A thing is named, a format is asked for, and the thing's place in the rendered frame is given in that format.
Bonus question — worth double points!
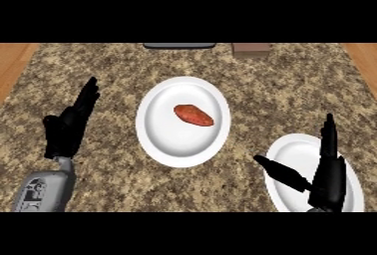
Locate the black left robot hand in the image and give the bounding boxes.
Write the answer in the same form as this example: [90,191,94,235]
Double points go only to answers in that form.
[41,76,101,160]

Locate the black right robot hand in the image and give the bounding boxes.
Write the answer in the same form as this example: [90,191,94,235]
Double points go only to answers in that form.
[251,113,347,212]

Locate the small white plate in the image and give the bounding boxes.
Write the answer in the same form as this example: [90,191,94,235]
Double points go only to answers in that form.
[263,132,366,213]

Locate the large white plate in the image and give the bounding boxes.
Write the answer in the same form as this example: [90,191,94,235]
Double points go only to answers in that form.
[134,76,231,168]

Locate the orange sweet potato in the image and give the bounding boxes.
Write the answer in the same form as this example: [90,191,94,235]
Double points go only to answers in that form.
[172,104,215,128]

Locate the brown block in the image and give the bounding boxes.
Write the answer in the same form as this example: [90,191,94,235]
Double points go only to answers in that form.
[230,42,271,60]

